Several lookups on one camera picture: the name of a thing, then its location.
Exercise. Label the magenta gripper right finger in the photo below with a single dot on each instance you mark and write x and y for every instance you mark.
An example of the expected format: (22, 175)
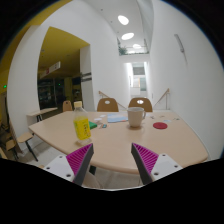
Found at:
(152, 166)

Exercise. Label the yellow drink plastic bottle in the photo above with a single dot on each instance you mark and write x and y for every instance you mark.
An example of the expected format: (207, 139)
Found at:
(81, 122)

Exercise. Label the light blue paper booklet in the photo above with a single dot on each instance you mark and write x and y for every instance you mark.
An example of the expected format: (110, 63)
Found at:
(114, 118)

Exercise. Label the wooden chair left back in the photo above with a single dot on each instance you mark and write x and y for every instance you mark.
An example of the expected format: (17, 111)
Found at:
(107, 105)

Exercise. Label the green small packet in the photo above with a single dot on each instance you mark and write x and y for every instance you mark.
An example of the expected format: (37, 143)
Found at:
(92, 125)

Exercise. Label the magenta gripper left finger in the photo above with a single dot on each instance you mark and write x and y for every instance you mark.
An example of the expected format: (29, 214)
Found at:
(72, 167)

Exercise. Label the white ceramic mug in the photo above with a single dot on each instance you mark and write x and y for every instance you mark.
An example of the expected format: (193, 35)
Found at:
(135, 116)

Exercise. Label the red round coaster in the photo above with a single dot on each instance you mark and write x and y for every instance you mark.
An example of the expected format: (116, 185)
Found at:
(160, 125)

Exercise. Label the hanging white red sign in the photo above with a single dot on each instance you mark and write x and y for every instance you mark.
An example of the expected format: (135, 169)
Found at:
(51, 69)

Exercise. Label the wooden chair right back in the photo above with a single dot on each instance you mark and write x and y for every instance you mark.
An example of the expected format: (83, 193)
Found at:
(141, 102)

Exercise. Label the small side table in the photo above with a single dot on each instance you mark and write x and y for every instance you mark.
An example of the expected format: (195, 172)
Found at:
(38, 114)

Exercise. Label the wooden chair at left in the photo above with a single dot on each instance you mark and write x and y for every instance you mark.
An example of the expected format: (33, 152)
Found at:
(24, 138)

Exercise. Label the light wooden table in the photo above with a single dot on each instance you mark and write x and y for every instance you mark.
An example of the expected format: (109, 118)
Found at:
(161, 132)

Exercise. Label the small wooden chair far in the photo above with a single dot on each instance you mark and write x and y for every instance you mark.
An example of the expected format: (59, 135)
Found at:
(67, 106)

